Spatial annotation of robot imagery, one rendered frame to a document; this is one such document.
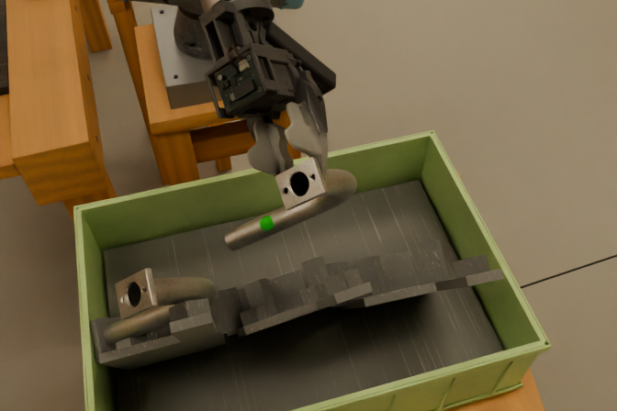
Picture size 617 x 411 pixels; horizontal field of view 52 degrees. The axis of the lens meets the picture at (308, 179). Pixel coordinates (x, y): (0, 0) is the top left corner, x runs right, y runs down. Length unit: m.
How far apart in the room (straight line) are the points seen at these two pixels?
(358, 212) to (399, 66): 1.62
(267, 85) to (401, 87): 1.99
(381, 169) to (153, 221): 0.41
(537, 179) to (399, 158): 1.32
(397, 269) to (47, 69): 0.83
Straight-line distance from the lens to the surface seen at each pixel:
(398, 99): 2.56
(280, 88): 0.66
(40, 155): 1.26
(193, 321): 0.71
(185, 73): 1.31
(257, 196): 1.10
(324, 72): 0.76
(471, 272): 0.78
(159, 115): 1.33
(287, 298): 0.97
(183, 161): 1.41
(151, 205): 1.07
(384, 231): 1.12
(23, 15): 1.58
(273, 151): 0.70
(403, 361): 1.01
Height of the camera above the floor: 1.77
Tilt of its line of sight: 52 degrees down
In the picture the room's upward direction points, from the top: straight up
